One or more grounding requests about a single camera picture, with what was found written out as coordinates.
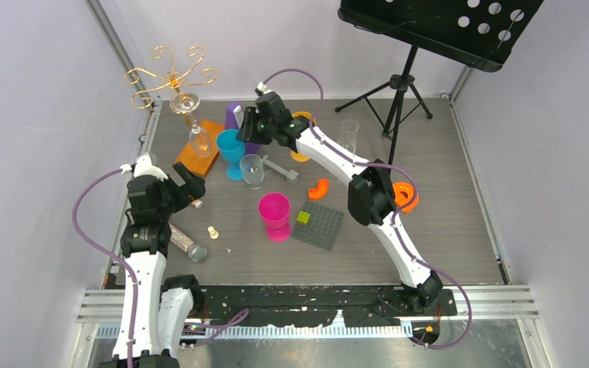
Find green lego brick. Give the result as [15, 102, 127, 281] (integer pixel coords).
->
[296, 211, 311, 225]

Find magenta plastic goblet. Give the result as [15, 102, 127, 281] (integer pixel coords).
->
[258, 192, 291, 242]

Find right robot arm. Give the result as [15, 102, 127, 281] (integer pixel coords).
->
[237, 90, 443, 315]

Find blue plastic goblet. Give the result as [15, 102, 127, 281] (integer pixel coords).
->
[216, 129, 245, 181]

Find clear wine glass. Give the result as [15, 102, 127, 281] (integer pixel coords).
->
[170, 92, 212, 158]

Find grey lego baseplate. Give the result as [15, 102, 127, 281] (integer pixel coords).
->
[291, 202, 345, 251]

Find small orange curved piece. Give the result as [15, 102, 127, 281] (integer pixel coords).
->
[308, 179, 330, 200]

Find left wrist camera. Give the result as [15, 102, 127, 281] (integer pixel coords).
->
[119, 153, 169, 181]

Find small clown figurine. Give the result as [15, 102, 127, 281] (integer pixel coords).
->
[191, 199, 203, 209]

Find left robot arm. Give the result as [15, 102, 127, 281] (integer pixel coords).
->
[101, 156, 206, 367]

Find cream chess pawn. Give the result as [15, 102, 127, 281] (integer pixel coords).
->
[207, 226, 219, 239]

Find gold wire glass rack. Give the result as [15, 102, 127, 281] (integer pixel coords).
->
[124, 45, 224, 177]

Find orange plastic goblet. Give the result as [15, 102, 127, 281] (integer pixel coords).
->
[286, 111, 314, 162]

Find glitter tube with cap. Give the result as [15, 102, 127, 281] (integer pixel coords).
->
[169, 223, 208, 263]

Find purple metronome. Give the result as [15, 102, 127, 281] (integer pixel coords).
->
[225, 102, 260, 154]

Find black music stand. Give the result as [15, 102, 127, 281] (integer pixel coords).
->
[337, 0, 542, 143]

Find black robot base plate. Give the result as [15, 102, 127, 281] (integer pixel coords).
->
[191, 285, 457, 327]

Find grey plastic bar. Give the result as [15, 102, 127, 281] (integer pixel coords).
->
[262, 156, 299, 183]

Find orange curved track piece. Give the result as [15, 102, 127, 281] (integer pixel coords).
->
[393, 182, 419, 213]

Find clear champagne flute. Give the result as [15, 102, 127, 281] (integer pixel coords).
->
[336, 119, 359, 153]

